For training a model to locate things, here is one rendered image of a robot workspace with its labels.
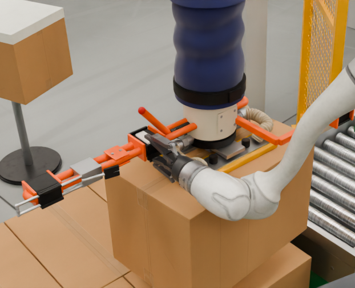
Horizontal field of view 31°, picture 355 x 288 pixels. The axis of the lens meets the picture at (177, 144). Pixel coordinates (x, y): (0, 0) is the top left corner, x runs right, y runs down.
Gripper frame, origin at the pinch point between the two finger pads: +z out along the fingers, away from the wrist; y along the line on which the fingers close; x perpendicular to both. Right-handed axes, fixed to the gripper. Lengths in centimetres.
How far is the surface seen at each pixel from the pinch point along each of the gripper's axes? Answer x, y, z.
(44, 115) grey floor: 71, 122, 236
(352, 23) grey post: 344, 116, 183
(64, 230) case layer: -7, 66, 55
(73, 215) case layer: 1, 66, 62
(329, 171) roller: 103, 66, 10
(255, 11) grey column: 137, 23, 93
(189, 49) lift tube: 15.8, -26.6, -2.8
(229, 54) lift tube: 25.5, -24.1, -9.1
